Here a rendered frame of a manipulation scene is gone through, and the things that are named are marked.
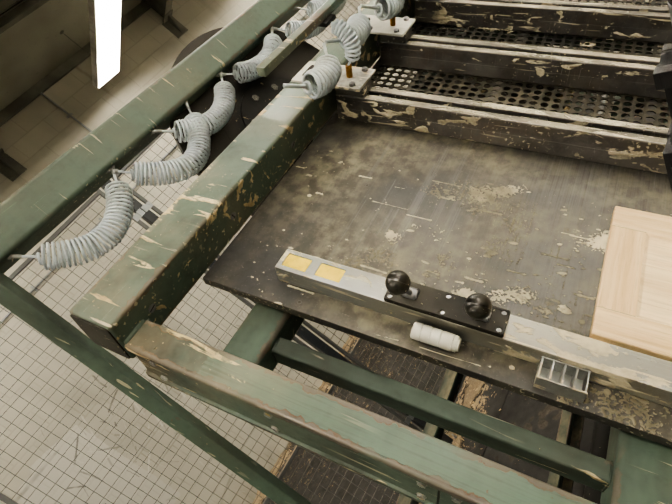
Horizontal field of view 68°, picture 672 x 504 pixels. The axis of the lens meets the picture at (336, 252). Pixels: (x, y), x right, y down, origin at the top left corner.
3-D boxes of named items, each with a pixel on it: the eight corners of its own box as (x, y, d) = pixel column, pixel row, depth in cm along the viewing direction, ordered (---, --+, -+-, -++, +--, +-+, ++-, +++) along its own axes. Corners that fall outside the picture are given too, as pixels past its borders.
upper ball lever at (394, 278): (419, 308, 84) (403, 296, 72) (398, 301, 85) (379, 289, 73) (425, 287, 84) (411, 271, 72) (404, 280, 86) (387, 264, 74)
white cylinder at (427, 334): (409, 341, 83) (456, 357, 80) (409, 331, 81) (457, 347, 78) (415, 327, 85) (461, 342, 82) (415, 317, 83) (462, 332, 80)
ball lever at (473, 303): (490, 330, 79) (487, 322, 67) (467, 323, 81) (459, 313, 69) (497, 308, 80) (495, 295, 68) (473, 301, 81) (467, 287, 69)
